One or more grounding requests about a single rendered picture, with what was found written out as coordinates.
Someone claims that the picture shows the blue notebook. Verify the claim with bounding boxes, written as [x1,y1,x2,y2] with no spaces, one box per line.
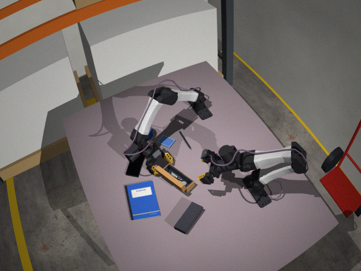
[125,181,161,221]

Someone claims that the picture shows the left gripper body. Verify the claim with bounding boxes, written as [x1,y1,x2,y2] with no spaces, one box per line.
[200,154,228,185]

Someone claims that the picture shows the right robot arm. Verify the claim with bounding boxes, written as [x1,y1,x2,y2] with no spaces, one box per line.
[125,87,212,159]

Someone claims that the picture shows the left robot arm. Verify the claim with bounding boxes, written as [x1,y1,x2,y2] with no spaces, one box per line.
[201,141,307,208]

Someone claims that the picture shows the blue ceramic mug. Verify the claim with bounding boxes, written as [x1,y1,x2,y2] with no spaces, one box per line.
[147,127,153,142]

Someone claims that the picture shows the black rectangular case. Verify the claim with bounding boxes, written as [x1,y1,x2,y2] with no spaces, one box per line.
[174,202,203,234]

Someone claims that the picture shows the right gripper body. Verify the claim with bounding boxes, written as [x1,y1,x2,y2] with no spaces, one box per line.
[143,146,172,175]

